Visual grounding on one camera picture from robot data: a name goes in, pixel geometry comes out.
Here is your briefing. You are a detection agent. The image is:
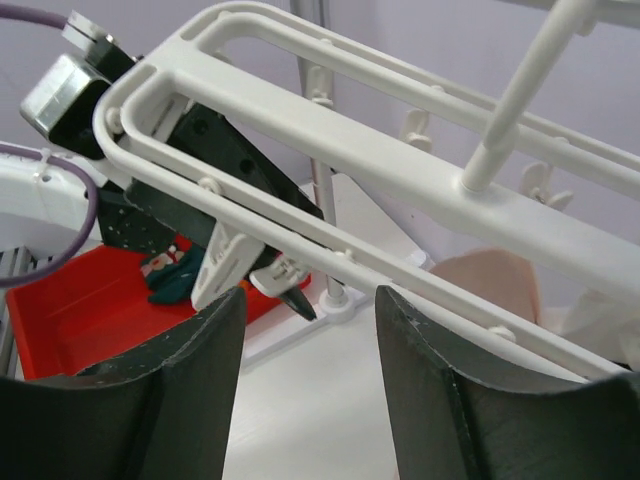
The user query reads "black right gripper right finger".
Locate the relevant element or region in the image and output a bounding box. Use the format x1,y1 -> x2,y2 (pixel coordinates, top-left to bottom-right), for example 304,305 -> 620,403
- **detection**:
375,286 -> 639,479

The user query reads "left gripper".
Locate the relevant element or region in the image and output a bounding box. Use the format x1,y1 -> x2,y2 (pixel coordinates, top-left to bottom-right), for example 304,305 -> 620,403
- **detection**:
94,102 -> 326,324

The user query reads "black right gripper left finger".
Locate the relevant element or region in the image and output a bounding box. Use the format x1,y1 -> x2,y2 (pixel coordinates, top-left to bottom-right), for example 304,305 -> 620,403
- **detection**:
1,288 -> 247,479

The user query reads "green christmas sock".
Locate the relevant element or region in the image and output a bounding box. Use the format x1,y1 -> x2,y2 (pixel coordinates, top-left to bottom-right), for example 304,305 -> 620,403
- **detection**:
140,244 -> 204,305

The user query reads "pink sock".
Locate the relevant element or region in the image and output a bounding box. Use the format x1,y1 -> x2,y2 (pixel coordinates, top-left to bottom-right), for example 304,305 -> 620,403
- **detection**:
430,248 -> 639,371

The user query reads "white clip sock hanger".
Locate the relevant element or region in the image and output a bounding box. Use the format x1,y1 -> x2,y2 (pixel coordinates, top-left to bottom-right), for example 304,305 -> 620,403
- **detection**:
93,1 -> 639,382

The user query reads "red plastic tray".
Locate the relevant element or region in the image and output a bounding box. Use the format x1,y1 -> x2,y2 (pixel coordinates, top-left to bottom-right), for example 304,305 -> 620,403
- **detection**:
4,242 -> 314,381

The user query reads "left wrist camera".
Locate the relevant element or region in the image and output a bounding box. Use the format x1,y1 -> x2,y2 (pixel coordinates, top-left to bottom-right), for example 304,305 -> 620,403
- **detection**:
20,12 -> 136,160

